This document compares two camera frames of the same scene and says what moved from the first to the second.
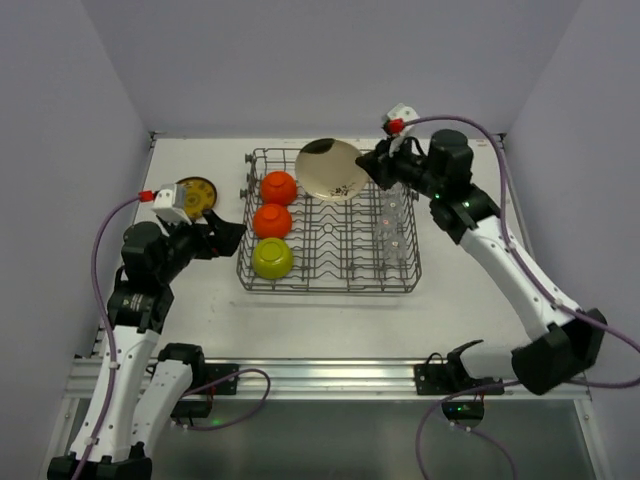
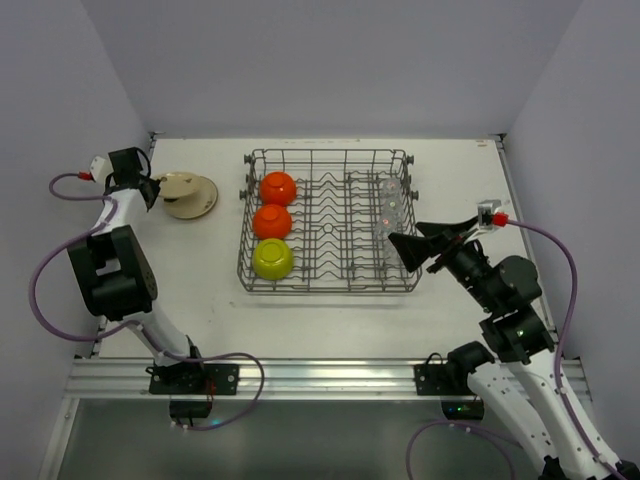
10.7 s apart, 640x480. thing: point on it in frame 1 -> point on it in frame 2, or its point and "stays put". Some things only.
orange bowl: (272, 221) stays put
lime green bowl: (272, 258) stays put
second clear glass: (391, 206) stays put
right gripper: (385, 168) -> (441, 253)
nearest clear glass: (395, 248) stays put
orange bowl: (278, 188) stays put
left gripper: (203, 238) -> (150, 189)
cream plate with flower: (328, 170) -> (197, 204)
